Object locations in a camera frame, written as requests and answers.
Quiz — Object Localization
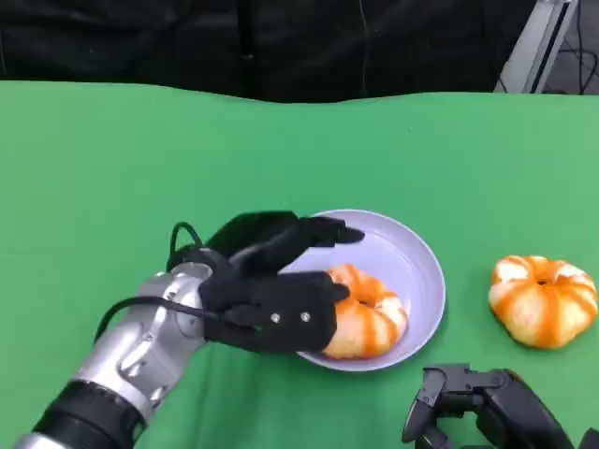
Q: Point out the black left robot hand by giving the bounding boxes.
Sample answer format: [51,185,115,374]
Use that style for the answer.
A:
[197,210,367,355]

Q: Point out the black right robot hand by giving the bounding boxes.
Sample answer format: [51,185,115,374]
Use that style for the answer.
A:
[401,363,599,449]

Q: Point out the lilac plate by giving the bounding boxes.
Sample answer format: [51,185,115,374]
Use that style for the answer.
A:
[275,209,447,373]

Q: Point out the green table cloth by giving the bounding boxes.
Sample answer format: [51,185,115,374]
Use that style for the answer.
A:
[0,80,599,449]

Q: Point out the black curtain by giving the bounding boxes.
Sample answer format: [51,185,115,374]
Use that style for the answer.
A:
[0,0,539,104]

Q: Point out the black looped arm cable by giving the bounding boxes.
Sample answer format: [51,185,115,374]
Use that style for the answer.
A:
[166,221,210,275]

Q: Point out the black long arm cable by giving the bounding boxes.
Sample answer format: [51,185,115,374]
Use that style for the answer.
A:
[95,296,244,345]

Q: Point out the aluminium frame stand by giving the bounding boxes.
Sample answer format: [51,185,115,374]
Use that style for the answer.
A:
[494,0,587,94]

